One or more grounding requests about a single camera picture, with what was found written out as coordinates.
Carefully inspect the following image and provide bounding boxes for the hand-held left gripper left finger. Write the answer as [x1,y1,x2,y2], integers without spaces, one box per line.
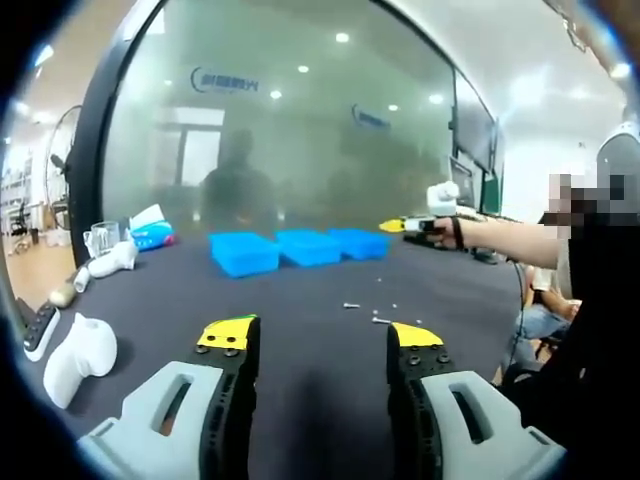
[75,313,262,480]

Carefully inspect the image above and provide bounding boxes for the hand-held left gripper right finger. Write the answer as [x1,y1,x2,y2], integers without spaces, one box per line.
[387,322,569,480]

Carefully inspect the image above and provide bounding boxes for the blue plastic bin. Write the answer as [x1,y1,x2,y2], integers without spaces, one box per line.
[207,230,281,279]
[328,228,392,261]
[276,228,344,269]

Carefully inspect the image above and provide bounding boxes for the screws nuts and washers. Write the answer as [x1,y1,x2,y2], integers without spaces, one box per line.
[342,276,424,324]

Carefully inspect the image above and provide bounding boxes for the person's right hand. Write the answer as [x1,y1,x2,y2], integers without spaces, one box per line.
[430,215,465,251]

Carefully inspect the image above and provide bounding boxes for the open laptop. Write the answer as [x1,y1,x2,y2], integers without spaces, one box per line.
[448,154,476,206]

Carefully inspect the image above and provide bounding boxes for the green panel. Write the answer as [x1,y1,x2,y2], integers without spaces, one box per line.
[480,167,504,214]

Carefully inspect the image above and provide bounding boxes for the black workstation stand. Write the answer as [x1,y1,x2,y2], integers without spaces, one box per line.
[402,229,501,266]

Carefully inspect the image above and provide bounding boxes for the large black monitor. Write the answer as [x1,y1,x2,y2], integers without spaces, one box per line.
[452,69,501,174]

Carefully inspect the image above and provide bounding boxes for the person operator on right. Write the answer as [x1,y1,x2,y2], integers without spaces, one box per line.
[494,234,640,480]

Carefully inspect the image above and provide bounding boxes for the large white curved plastic part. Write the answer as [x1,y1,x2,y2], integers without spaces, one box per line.
[43,312,119,409]

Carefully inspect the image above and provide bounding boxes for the black white remote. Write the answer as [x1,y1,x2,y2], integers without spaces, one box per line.
[22,299,61,362]

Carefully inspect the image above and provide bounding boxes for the beige oval object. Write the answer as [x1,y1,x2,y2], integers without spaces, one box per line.
[48,284,76,307]

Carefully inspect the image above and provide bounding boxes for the blue tissue pack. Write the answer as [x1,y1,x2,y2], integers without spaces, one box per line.
[127,203,176,252]

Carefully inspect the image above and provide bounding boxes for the clear plastic cup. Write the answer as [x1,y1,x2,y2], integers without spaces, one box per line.
[82,220,121,259]

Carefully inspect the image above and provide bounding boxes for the black standing fan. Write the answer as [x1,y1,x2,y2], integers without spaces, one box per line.
[47,104,84,231]

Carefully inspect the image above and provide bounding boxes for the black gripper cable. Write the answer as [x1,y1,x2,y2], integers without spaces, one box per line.
[508,257,529,346]

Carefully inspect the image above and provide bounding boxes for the black door frame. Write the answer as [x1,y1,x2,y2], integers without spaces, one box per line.
[69,0,169,271]

